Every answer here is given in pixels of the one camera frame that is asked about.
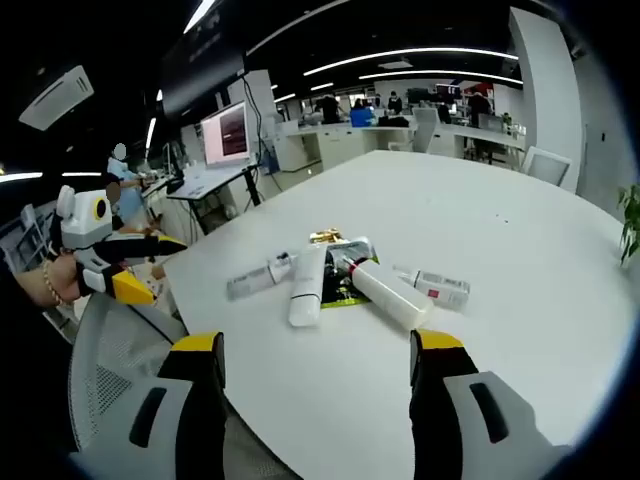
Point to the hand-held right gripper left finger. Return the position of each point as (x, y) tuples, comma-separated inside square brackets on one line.
[(165, 420)]

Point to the blue box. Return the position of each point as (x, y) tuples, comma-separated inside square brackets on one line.
[(362, 117)]

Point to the gold skincare packet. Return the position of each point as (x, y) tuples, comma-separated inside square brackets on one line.
[(325, 235)]

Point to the ceiling air conditioner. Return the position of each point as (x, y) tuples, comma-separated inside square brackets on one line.
[(59, 97)]

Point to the large black wall screen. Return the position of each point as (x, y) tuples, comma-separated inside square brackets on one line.
[(200, 65)]

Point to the cream skincare bottle red collar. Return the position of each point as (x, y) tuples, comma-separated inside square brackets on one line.
[(392, 299)]

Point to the person's left hand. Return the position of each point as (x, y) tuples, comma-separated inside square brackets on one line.
[(64, 277)]

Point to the white chair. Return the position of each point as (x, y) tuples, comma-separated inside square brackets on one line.
[(425, 127), (547, 167)]

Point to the white counter row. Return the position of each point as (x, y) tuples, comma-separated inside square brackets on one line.
[(350, 140)]

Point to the green potted plant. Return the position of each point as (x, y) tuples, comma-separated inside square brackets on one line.
[(629, 225)]

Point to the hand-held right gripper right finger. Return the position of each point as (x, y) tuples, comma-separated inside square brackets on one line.
[(465, 415)]

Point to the standing desk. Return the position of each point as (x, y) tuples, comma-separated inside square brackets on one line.
[(215, 187)]

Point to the clear skincare bottle white label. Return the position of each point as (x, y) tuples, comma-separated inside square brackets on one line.
[(260, 277)]

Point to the white skincare tube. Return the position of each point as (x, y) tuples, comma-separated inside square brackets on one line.
[(306, 290)]

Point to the grey mesh office chair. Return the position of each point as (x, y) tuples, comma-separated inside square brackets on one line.
[(120, 370)]

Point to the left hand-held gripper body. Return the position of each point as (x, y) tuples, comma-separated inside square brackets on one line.
[(82, 222)]

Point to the clear skincare bottle red label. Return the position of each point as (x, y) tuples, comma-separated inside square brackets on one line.
[(440, 287)]

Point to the black green skincare packet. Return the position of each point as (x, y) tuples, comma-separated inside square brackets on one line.
[(347, 272)]

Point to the computer monitor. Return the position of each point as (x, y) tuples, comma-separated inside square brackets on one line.
[(225, 135)]

